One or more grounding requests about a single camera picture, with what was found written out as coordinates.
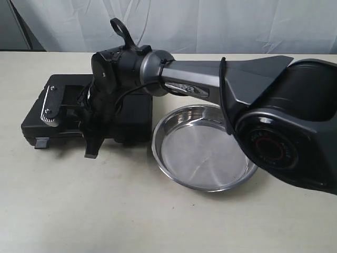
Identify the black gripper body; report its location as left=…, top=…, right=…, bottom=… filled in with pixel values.
left=77, top=79, right=124, bottom=137

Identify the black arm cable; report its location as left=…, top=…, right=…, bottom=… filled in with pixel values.
left=110, top=17, right=253, bottom=159

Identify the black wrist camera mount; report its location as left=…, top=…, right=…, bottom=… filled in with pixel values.
left=40, top=84, right=65, bottom=128

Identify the white backdrop curtain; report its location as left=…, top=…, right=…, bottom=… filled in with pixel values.
left=13, top=0, right=336, bottom=54

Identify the black plastic tool case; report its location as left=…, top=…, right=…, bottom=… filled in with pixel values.
left=21, top=74, right=153, bottom=149

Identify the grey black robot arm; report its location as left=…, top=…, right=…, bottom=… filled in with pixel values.
left=81, top=46, right=336, bottom=194

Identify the round stainless steel tray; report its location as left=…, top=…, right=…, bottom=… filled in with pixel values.
left=151, top=104, right=258, bottom=192

